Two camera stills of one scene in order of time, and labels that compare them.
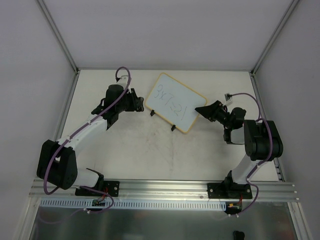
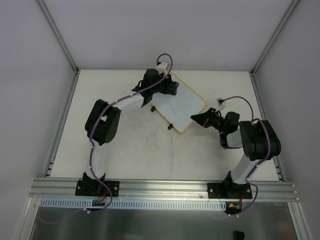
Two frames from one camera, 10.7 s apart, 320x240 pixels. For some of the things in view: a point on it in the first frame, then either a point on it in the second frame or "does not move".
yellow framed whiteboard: [175, 101] does not move
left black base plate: [111, 187] does not move
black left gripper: [133, 100] to [166, 86]
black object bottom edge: [238, 235] does not move
